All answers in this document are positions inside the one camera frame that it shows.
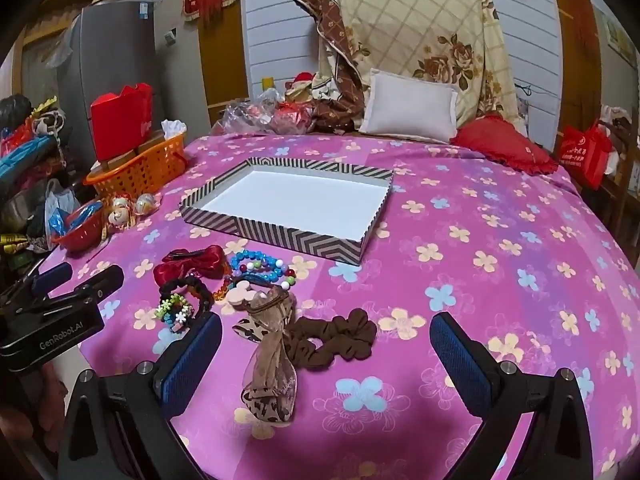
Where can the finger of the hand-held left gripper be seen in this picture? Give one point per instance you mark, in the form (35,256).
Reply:
(100,282)
(50,278)

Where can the clear plastic bag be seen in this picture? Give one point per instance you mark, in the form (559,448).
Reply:
(245,112)

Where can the yellow bottle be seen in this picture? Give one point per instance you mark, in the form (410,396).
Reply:
(268,86)

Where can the pink floral bedsheet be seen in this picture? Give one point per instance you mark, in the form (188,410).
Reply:
(450,285)

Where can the red gift bag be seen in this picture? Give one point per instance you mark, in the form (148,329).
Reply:
(120,125)

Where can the red plastic bowl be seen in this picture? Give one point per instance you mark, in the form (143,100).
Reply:
(82,235)

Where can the red bow hair clip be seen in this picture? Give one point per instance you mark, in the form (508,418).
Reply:
(200,260)

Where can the wrapped egg ornament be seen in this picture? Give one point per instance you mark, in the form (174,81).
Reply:
(146,203)

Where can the floral quilt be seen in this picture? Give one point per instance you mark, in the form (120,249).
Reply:
(415,10)

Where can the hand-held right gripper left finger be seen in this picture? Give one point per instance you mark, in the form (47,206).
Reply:
(192,362)

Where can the red shopping bag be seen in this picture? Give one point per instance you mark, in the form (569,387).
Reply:
(582,155)

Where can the white tissue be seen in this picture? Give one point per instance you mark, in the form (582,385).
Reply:
(172,127)

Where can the pile of colourful packages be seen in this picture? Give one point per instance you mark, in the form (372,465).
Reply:
(25,160)

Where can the blue plastic packet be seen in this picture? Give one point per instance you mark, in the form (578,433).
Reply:
(75,217)

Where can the plush toy with red hat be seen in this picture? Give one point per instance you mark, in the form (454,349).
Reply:
(302,85)

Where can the brown cardboard box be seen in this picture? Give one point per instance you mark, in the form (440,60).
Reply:
(120,157)
(150,141)

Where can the black scrunchie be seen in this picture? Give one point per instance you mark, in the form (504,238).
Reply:
(200,292)

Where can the grey refrigerator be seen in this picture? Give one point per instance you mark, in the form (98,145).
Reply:
(100,50)

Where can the orange plastic basket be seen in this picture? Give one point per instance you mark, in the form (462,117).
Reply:
(135,170)

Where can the white pillow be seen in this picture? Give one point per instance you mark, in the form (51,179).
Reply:
(410,105)

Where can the red cushion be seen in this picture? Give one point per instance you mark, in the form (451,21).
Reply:
(500,142)

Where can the wooden door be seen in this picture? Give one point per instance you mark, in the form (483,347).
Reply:
(225,60)

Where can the striped cardboard box tray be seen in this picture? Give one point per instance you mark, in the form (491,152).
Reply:
(290,200)

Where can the brown scrunchie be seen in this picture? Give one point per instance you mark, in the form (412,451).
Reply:
(350,335)

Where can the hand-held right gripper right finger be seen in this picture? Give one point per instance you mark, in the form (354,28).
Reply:
(457,365)

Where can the painted egg ornament with face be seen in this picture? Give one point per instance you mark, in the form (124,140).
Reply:
(114,219)

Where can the wall picture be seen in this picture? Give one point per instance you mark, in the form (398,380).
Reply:
(620,35)

